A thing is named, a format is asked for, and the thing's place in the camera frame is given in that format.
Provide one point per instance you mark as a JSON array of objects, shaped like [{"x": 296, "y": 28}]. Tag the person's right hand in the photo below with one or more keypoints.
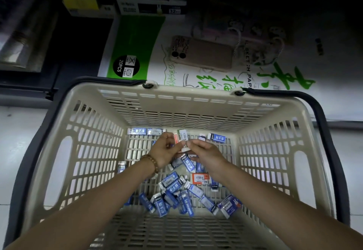
[{"x": 208, "y": 156}]

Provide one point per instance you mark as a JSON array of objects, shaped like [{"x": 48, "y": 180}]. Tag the person's left hand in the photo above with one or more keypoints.
[{"x": 164, "y": 153}]

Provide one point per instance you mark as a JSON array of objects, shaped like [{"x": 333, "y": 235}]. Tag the green and red eraser bundle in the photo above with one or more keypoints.
[{"x": 183, "y": 135}]

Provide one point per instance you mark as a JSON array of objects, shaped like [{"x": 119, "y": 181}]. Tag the pile of mixed packaged erasers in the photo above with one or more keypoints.
[{"x": 173, "y": 190}]

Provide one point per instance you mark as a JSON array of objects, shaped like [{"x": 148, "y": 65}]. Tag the beige plastic shopping basket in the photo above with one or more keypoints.
[{"x": 184, "y": 111}]

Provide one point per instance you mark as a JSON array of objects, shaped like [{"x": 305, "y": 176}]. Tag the person's right forearm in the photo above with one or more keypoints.
[{"x": 289, "y": 215}]

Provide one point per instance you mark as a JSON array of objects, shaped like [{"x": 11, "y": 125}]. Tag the person's left forearm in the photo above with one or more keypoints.
[{"x": 79, "y": 210}]

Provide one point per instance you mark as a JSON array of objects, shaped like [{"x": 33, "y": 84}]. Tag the green and white paper pack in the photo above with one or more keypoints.
[{"x": 136, "y": 43}]

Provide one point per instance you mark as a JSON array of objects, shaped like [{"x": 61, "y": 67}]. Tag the dark metal shelf unit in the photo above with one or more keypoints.
[{"x": 28, "y": 88}]

